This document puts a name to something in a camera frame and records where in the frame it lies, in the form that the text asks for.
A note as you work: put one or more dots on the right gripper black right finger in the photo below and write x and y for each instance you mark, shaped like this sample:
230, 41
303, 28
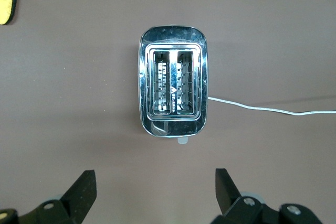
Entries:
231, 195

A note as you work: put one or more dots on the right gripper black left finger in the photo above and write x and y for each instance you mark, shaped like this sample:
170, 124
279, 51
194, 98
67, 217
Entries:
76, 197

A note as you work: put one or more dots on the chrome two-slot toaster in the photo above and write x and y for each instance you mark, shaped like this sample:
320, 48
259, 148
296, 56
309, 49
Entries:
173, 37

